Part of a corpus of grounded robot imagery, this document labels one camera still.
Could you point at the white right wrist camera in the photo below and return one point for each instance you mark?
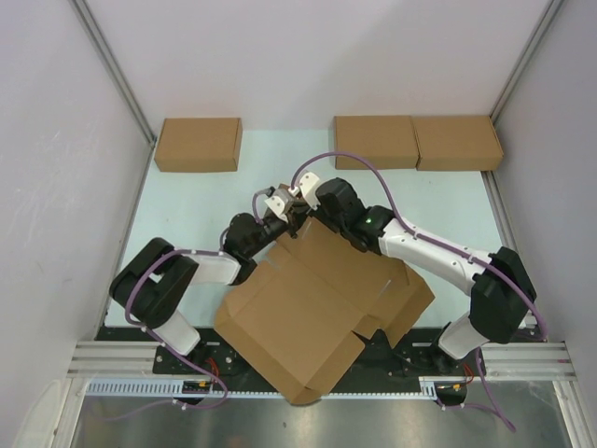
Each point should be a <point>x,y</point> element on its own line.
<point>306,187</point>

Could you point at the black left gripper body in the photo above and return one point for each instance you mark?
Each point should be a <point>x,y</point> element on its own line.
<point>269,232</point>

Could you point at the aluminium corner post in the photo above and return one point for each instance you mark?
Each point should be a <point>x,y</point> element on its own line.
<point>112,67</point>
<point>540,31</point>

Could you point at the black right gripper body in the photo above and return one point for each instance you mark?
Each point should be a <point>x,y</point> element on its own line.
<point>320,214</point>

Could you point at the aluminium corner post left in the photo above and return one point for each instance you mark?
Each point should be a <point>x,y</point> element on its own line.
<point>112,67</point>

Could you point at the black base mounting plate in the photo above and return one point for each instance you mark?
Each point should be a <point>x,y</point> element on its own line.
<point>354,365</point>

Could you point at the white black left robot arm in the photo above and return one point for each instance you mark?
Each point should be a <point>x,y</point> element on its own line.
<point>152,285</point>

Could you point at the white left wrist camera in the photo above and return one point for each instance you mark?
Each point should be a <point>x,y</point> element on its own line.
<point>285,204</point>

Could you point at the cardboard box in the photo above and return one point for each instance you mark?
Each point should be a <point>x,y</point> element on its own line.
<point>387,142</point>
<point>319,284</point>
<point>457,143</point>
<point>199,145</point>

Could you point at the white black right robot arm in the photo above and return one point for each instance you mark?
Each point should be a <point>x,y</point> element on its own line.
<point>499,288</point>

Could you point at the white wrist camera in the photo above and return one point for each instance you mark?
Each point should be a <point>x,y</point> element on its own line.
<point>306,187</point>
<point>285,204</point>

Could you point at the aluminium corner post right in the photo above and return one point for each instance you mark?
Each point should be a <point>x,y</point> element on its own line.
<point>540,31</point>

